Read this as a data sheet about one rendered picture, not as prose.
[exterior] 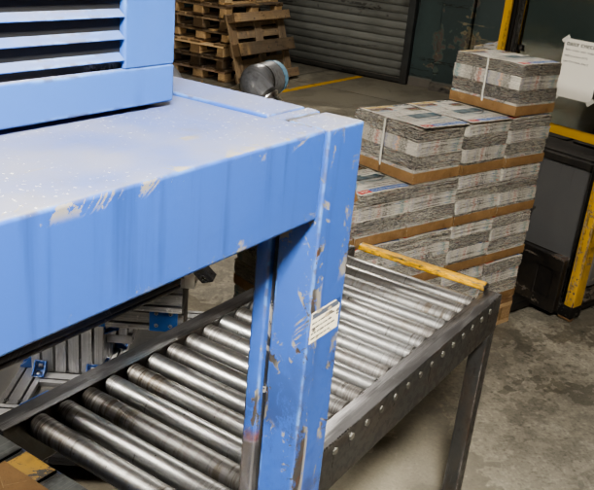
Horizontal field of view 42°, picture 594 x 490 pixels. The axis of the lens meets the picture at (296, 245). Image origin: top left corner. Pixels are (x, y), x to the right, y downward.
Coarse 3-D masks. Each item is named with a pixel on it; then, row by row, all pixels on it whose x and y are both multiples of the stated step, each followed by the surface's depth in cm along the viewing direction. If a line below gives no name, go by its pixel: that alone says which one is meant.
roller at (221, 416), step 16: (128, 368) 175; (144, 368) 174; (144, 384) 172; (160, 384) 170; (176, 384) 170; (176, 400) 167; (192, 400) 166; (208, 400) 166; (208, 416) 163; (224, 416) 161; (240, 416) 161; (240, 432) 158
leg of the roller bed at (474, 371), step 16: (480, 352) 233; (480, 368) 234; (464, 384) 239; (480, 384) 238; (464, 400) 240; (464, 416) 242; (464, 432) 243; (464, 448) 245; (448, 464) 250; (464, 464) 249; (448, 480) 252
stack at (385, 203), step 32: (384, 192) 303; (416, 192) 316; (448, 192) 329; (480, 192) 344; (352, 224) 297; (384, 224) 310; (416, 224) 323; (480, 224) 350; (256, 256) 304; (416, 256) 329; (448, 256) 344; (480, 256) 360; (448, 288) 353
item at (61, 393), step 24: (216, 312) 203; (168, 336) 189; (120, 360) 177; (144, 360) 179; (72, 384) 166; (96, 384) 168; (24, 408) 157; (48, 408) 158; (0, 432) 150; (24, 432) 154; (48, 456) 162
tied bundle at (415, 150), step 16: (368, 112) 324; (368, 128) 325; (384, 128) 317; (400, 128) 312; (416, 128) 305; (432, 128) 308; (448, 128) 315; (464, 128) 321; (368, 144) 327; (384, 144) 320; (400, 144) 313; (416, 144) 306; (432, 144) 311; (448, 144) 318; (384, 160) 321; (400, 160) 315; (416, 160) 308; (432, 160) 314; (448, 160) 321
